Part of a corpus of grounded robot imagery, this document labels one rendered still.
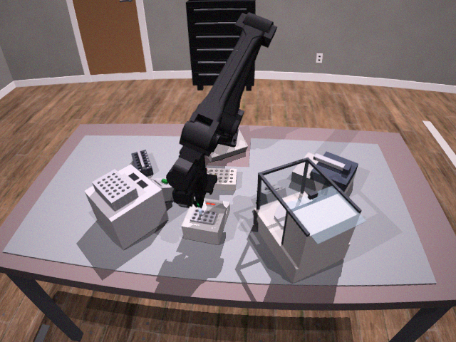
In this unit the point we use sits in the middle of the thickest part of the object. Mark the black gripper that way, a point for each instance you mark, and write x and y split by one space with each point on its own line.
212 180

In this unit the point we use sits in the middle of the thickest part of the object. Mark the light grey bench mat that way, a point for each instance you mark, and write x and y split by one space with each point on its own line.
62 227

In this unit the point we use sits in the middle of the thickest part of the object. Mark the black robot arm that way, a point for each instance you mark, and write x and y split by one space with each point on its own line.
203 132

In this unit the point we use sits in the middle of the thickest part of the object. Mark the white tube rack with holes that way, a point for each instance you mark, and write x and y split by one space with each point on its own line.
226 178

